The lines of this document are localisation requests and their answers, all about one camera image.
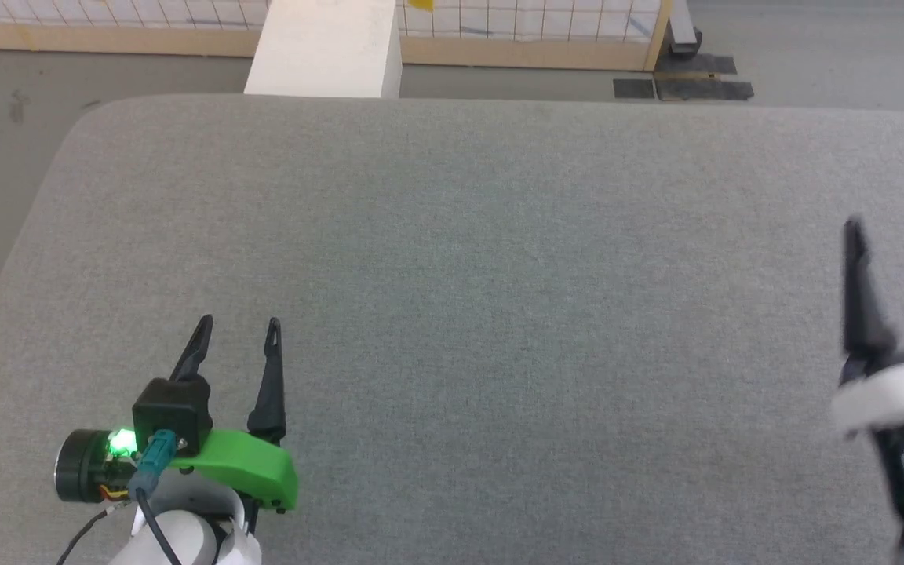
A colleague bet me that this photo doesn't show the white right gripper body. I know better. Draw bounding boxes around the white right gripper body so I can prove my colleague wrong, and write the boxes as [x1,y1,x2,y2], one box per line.
[829,349,904,442]

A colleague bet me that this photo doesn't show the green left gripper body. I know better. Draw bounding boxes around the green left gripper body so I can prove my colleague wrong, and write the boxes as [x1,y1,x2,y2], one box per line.
[53,428,299,516]

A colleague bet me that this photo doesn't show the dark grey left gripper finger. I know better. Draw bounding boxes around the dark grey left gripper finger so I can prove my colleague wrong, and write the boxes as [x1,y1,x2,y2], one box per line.
[246,317,289,448]
[169,315,215,385]

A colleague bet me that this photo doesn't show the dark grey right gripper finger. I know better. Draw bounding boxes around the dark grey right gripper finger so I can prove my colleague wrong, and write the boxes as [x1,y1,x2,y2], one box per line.
[840,217,898,387]

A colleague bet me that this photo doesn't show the large black floor plate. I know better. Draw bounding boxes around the large black floor plate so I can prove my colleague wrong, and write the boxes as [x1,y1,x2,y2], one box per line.
[654,53,756,102]

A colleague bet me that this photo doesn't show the grey metal partition foot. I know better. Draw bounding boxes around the grey metal partition foot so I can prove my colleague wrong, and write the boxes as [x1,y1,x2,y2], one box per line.
[667,0,703,57]

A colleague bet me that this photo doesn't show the white box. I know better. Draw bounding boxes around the white box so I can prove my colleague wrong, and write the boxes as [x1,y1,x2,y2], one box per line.
[243,0,403,100]

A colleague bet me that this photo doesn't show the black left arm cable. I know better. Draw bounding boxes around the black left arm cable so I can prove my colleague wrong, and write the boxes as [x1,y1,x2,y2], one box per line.
[56,429,186,565]

